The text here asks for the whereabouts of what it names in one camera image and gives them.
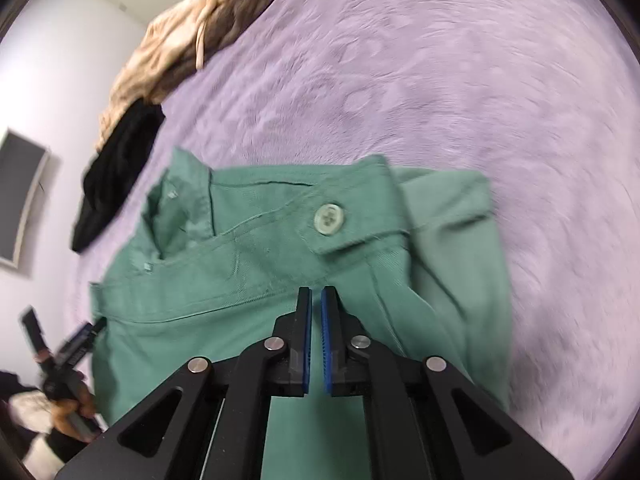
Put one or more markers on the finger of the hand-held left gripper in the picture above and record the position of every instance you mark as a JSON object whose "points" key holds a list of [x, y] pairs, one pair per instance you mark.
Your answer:
{"points": [[34, 332]]}

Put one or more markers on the brown knitted garment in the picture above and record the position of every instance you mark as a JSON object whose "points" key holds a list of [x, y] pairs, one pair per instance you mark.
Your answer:
{"points": [[250, 5]]}

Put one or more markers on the black folded garment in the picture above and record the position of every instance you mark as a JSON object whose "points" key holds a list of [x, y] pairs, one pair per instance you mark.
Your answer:
{"points": [[115, 170]]}

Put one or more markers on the white down jacket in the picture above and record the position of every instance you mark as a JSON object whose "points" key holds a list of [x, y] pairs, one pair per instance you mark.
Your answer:
{"points": [[31, 405]]}

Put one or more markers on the green work jacket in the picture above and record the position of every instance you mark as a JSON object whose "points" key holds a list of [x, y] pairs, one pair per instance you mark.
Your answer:
{"points": [[240, 270]]}

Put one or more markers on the person's left hand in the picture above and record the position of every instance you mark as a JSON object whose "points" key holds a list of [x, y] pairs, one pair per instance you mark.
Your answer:
{"points": [[72, 417]]}

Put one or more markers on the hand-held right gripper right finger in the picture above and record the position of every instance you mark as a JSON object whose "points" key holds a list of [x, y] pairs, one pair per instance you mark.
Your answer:
{"points": [[332, 350]]}

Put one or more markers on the purple quilted blanket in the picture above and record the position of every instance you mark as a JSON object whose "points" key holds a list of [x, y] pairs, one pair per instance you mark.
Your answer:
{"points": [[450, 85]]}

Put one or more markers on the grey framed monitor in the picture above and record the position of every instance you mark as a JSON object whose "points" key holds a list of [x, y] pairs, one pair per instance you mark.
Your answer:
{"points": [[20, 200]]}

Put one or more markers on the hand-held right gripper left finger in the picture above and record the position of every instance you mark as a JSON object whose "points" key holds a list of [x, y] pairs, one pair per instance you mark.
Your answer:
{"points": [[300, 350]]}

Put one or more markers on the beige crumpled garment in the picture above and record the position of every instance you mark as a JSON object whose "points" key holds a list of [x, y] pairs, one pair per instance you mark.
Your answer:
{"points": [[160, 55]]}

